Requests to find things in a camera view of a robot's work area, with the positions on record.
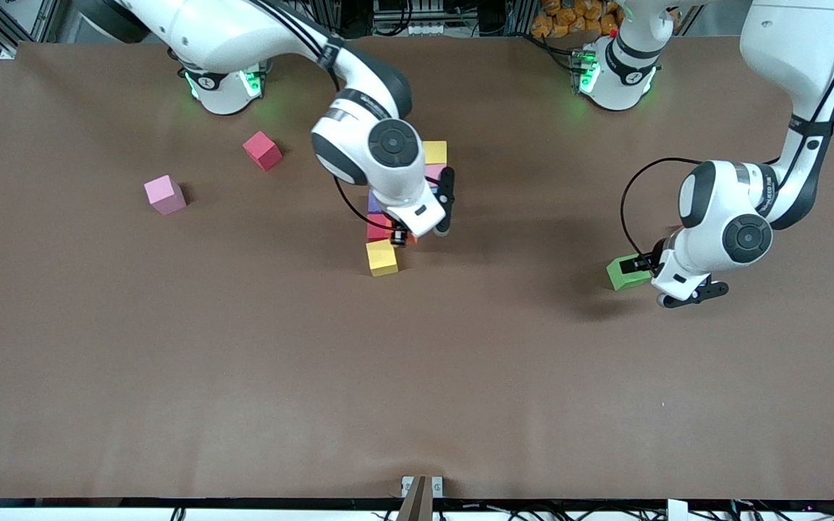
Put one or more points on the silver camera pole bracket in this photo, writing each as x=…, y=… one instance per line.
x=407, y=483

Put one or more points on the crimson foam cube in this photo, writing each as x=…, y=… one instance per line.
x=377, y=230
x=263, y=150

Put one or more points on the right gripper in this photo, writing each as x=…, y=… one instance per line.
x=398, y=237

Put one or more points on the orange snack bag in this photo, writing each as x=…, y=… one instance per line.
x=554, y=25

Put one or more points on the aluminium frame rail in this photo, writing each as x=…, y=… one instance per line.
x=417, y=503

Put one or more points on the silver aluminium frame post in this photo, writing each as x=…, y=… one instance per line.
x=8, y=52

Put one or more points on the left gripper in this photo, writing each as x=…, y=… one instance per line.
x=650, y=262

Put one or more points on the purple foam cube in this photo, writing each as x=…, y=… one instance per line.
x=373, y=206

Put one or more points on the brown table mat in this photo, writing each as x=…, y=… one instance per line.
x=417, y=405

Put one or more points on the green foam cube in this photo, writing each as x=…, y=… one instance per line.
x=621, y=276

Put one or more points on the white equipment box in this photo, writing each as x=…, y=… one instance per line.
x=424, y=27

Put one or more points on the pink foam cube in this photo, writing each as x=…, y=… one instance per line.
x=165, y=195
x=435, y=172

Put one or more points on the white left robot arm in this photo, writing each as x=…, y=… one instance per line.
x=746, y=235

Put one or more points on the yellow foam cube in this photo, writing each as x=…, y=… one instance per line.
x=382, y=259
x=436, y=152

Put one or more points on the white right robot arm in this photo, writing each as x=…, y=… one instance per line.
x=392, y=145

